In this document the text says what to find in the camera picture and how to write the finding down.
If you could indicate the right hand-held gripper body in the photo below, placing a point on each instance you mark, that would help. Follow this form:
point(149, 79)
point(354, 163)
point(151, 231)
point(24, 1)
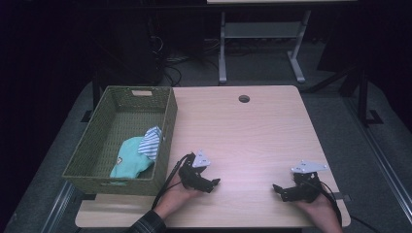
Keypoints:
point(306, 184)

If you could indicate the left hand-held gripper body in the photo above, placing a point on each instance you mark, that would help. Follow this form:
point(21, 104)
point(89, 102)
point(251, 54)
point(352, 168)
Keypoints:
point(191, 171)

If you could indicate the mint green shirt striped trim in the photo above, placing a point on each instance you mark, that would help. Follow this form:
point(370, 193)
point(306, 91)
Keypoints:
point(129, 161)

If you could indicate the green woven basket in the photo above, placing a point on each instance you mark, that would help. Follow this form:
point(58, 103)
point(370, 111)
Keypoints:
point(97, 155)

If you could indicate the person's right hand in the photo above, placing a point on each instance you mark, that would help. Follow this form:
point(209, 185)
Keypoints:
point(319, 210)

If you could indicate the person's left hand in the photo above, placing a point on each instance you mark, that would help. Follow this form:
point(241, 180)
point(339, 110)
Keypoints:
point(176, 197)

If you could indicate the black metal stand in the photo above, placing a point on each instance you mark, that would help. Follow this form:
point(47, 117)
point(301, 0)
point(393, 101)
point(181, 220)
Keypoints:
point(362, 97)

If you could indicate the dark cabinet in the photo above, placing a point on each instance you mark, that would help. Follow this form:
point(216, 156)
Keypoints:
point(136, 51)

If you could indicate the metal floor rail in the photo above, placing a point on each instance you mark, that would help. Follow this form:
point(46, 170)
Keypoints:
point(56, 208)
point(382, 158)

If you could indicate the white metal frame desk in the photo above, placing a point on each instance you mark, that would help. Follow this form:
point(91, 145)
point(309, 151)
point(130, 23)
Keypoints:
point(259, 30)

